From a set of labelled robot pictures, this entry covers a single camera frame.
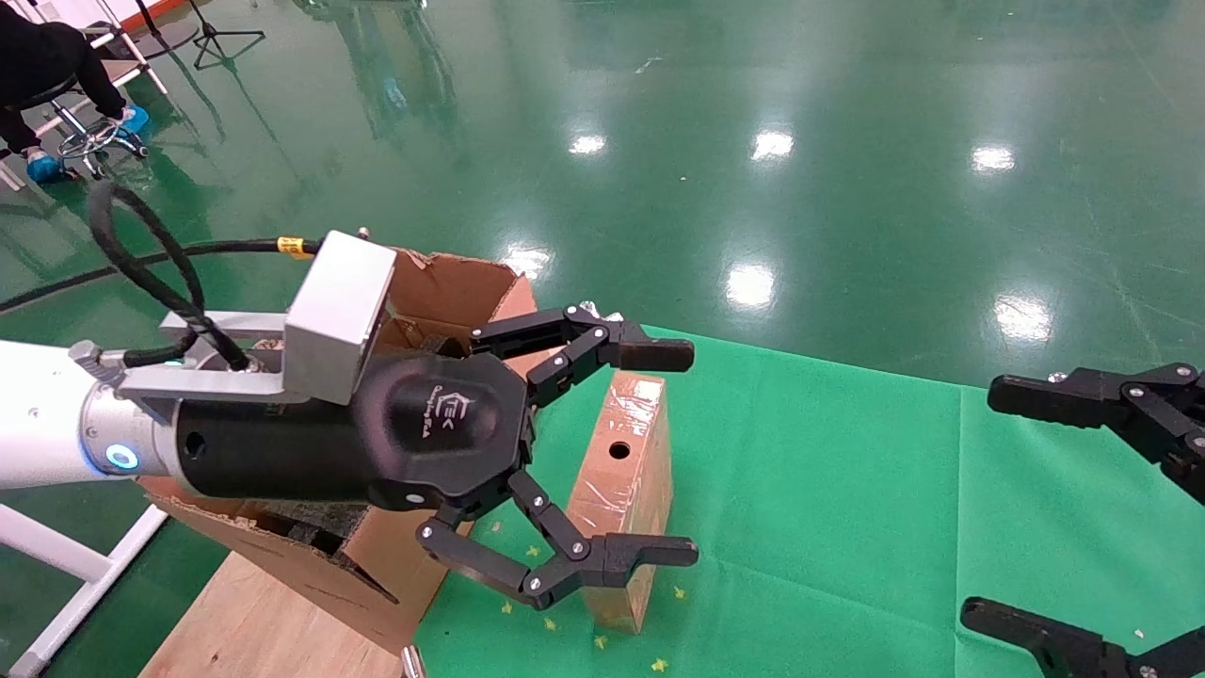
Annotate black tripod stand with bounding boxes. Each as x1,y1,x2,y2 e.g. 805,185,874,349
188,0,266,72

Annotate white metal table frame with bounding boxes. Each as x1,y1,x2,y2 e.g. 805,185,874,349
0,504,170,678

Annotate braided black cable loop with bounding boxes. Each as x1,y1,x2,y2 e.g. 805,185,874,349
88,181,253,373

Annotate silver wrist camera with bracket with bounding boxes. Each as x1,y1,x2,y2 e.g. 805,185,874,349
118,231,397,408

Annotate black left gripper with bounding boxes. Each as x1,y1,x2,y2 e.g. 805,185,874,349
174,350,539,514

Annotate black round base stand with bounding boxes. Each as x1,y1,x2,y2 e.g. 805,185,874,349
132,0,201,55

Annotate green table cloth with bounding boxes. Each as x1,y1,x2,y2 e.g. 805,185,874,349
414,323,1205,678

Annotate seated person in black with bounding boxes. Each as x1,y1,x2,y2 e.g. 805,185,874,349
0,5,152,185

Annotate chrome swivel stool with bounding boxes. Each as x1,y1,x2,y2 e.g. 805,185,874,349
38,89,150,180

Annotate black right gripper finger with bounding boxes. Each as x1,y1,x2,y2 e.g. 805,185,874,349
988,363,1205,505
960,595,1205,678

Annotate white frame desk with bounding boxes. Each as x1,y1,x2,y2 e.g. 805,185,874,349
80,0,170,97

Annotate large open cardboard carton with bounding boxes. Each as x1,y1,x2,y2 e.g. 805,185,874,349
137,247,542,657

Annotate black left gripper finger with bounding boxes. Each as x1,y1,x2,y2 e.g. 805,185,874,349
469,303,696,408
417,471,700,611

